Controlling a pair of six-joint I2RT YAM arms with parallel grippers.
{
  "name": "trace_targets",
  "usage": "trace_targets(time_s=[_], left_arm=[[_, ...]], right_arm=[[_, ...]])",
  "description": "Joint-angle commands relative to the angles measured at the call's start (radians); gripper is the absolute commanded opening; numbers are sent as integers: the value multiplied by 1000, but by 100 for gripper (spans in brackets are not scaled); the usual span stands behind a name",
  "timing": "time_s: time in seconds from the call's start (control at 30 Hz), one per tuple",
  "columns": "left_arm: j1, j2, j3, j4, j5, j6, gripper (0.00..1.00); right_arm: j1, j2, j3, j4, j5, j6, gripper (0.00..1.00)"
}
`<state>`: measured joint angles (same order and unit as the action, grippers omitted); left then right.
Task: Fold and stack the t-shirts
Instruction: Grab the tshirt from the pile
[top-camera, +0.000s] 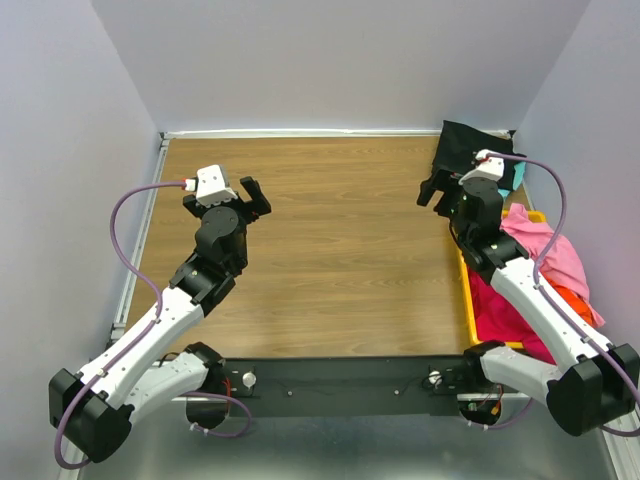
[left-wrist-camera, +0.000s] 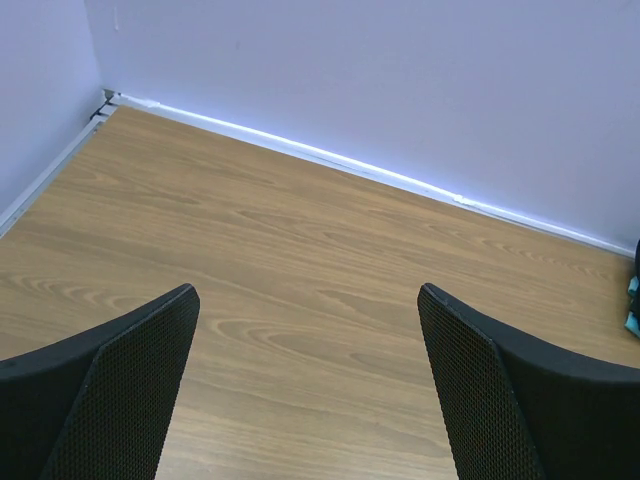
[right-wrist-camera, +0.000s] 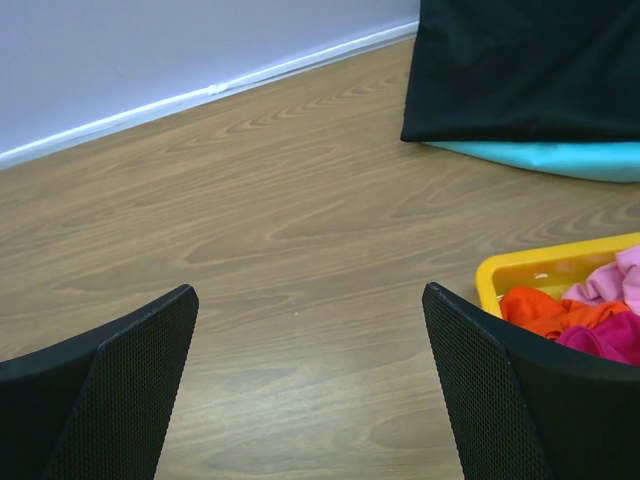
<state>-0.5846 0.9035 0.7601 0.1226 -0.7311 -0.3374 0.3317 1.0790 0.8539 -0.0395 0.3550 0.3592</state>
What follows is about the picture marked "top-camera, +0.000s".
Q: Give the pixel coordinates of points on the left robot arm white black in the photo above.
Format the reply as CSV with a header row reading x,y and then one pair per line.
x,y
94,409

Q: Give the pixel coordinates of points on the folded black t shirt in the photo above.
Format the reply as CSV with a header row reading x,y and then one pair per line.
x,y
459,143

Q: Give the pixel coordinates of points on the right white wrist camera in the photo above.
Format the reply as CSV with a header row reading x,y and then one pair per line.
x,y
489,165

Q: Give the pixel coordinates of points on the light pink t shirt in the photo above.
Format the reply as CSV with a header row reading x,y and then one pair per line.
x,y
561,264

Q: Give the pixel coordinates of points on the magenta t shirt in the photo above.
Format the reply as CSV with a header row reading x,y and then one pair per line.
x,y
496,319

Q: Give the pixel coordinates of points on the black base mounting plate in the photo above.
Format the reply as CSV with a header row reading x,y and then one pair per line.
x,y
437,385

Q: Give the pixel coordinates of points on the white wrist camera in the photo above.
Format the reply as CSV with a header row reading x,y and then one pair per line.
x,y
489,165
213,186

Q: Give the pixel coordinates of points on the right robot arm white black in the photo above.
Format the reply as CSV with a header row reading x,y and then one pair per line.
x,y
590,382

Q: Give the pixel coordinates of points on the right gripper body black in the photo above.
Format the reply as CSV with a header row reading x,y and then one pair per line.
x,y
448,181

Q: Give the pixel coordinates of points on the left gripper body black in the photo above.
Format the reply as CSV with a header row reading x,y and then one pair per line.
x,y
242,209

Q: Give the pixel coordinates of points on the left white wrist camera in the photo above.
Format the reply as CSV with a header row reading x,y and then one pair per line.
x,y
213,186

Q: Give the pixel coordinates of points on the folded teal t shirt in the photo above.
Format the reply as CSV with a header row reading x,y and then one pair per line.
x,y
512,177

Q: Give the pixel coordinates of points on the yellow plastic bin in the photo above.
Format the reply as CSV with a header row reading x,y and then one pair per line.
x,y
534,216

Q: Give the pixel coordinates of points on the orange t shirt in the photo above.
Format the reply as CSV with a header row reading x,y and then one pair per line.
x,y
580,306

